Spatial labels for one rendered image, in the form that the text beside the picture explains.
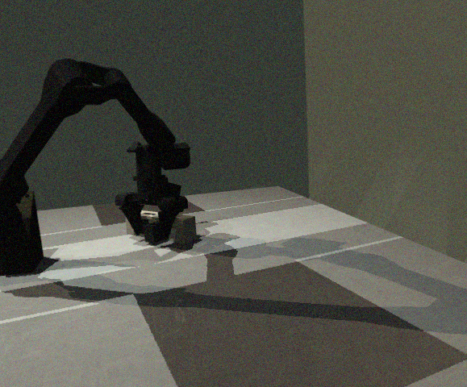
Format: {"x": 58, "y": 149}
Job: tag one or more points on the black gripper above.
{"x": 150, "y": 188}

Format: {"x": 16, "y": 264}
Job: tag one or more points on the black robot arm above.
{"x": 67, "y": 89}

